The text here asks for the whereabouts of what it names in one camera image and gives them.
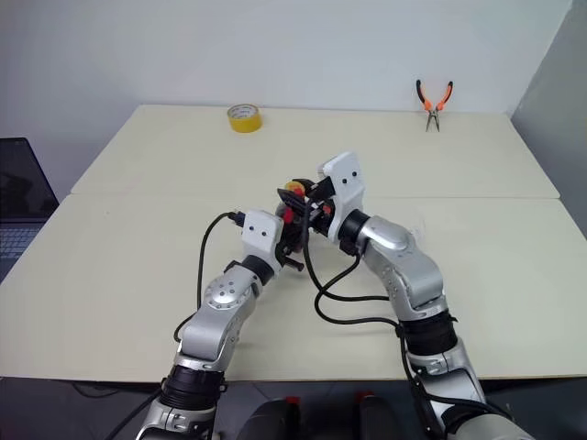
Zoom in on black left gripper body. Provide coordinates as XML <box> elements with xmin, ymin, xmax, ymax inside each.
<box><xmin>273</xmin><ymin>227</ymin><xmax>304</xmax><ymax>266</ymax></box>

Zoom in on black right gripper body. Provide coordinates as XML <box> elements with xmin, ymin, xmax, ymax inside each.
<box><xmin>302</xmin><ymin>176</ymin><xmax>339</xmax><ymax>238</ymax></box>

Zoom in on clear cola bottle red label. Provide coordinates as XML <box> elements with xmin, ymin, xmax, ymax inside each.
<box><xmin>273</xmin><ymin>180</ymin><xmax>306</xmax><ymax>256</ymax></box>

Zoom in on clear wine glass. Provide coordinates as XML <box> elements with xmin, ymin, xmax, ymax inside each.
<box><xmin>410</xmin><ymin>214</ymin><xmax>428</xmax><ymax>244</ymax></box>

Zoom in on yellow tape roll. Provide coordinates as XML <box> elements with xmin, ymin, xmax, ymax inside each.
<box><xmin>227</xmin><ymin>103</ymin><xmax>264</xmax><ymax>135</ymax></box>

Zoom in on dark rounded shape red spot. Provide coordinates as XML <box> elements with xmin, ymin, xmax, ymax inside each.
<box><xmin>354</xmin><ymin>390</ymin><xmax>407</xmax><ymax>440</ymax></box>
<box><xmin>237</xmin><ymin>396</ymin><xmax>305</xmax><ymax>440</ymax></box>

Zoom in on dark laptop computer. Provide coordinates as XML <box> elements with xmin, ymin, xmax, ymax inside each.
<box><xmin>0</xmin><ymin>137</ymin><xmax>61</xmax><ymax>282</ymax></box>

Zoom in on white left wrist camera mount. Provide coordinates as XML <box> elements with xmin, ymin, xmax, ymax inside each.
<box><xmin>240</xmin><ymin>209</ymin><xmax>285</xmax><ymax>277</ymax></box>

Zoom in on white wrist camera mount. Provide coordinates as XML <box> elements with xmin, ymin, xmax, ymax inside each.
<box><xmin>240</xmin><ymin>209</ymin><xmax>285</xmax><ymax>277</ymax></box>
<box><xmin>316</xmin><ymin>150</ymin><xmax>367</xmax><ymax>245</ymax></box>

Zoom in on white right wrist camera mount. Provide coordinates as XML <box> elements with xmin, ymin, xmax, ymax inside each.
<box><xmin>316</xmin><ymin>150</ymin><xmax>367</xmax><ymax>245</ymax></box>

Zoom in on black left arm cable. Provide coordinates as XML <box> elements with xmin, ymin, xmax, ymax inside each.
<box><xmin>172</xmin><ymin>209</ymin><xmax>247</xmax><ymax>345</ymax></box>

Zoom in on orange handled needle-nose pliers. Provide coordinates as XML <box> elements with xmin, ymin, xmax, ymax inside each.
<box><xmin>415</xmin><ymin>79</ymin><xmax>455</xmax><ymax>135</ymax></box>

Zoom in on black cable under table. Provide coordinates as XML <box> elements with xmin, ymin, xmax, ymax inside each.
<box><xmin>72</xmin><ymin>381</ymin><xmax>162</xmax><ymax>401</ymax></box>

